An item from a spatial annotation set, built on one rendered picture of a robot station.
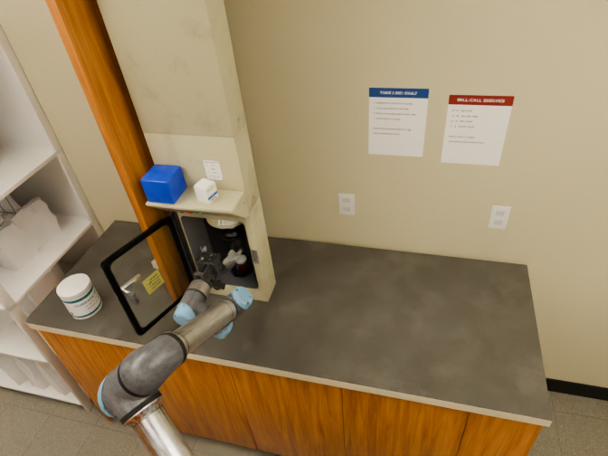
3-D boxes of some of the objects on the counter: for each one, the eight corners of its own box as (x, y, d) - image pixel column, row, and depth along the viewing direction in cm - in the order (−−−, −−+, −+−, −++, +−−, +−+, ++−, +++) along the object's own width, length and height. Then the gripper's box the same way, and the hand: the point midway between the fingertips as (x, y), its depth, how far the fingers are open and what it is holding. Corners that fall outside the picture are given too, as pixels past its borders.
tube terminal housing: (221, 252, 212) (177, 100, 163) (285, 261, 204) (261, 102, 155) (198, 291, 194) (142, 133, 145) (269, 301, 186) (234, 137, 137)
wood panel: (218, 231, 225) (121, -118, 135) (223, 232, 224) (130, -119, 134) (173, 305, 189) (2, -101, 100) (179, 306, 188) (12, -102, 99)
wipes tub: (83, 294, 199) (69, 270, 189) (109, 299, 195) (95, 275, 186) (64, 318, 189) (49, 294, 179) (90, 322, 186) (76, 299, 176)
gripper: (223, 279, 150) (243, 238, 164) (172, 272, 155) (195, 233, 169) (229, 295, 156) (248, 254, 169) (179, 288, 161) (202, 249, 174)
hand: (223, 249), depth 171 cm, fingers open, 14 cm apart
